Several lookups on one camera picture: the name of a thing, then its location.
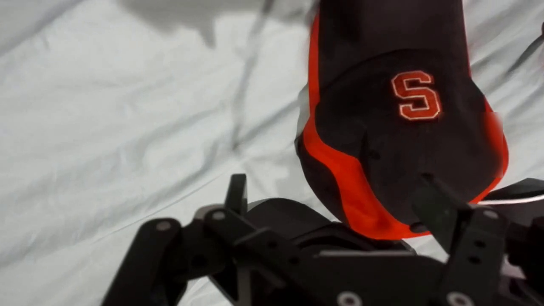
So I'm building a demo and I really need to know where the black and red cap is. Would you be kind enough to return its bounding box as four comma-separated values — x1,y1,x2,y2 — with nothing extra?
294,0,509,241

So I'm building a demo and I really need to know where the light blue bed sheet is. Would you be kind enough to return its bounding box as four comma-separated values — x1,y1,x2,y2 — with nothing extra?
0,0,544,306

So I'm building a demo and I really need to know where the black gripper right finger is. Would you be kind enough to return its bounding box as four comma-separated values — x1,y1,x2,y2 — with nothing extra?
411,172,544,306

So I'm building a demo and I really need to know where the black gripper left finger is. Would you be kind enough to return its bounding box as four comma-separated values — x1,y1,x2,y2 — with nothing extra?
100,173,319,306

